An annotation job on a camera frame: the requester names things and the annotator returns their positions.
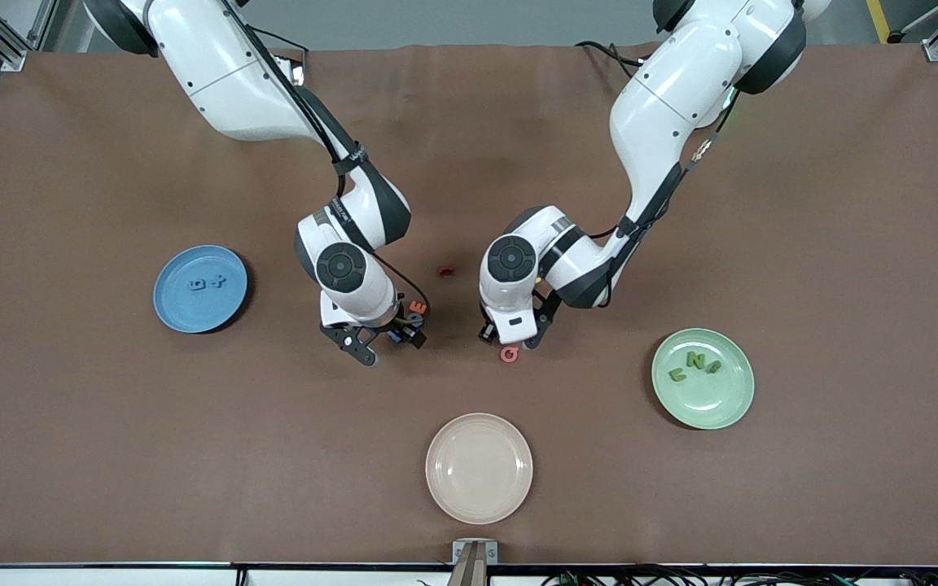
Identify green plate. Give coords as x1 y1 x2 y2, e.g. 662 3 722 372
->
651 328 756 431

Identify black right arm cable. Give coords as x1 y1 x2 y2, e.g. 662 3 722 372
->
225 0 431 328

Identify black base cable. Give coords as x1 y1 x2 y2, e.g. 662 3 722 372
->
575 41 642 79
257 27 311 82

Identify brown table cover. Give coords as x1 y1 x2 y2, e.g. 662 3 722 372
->
0 42 938 566

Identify grey metal bracket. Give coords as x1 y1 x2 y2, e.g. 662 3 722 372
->
452 539 499 565

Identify cream plate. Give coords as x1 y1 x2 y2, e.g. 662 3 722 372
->
425 413 534 525

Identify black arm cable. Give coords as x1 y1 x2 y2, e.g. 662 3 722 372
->
225 0 431 328
590 90 743 245

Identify tangled black cables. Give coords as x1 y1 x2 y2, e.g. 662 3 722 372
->
541 564 938 586

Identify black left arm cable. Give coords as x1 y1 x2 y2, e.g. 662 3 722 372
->
590 90 743 245

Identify blue plate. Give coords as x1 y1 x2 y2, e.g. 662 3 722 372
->
152 245 249 335

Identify white table edge rail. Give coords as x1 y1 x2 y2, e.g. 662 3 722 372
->
0 564 938 586

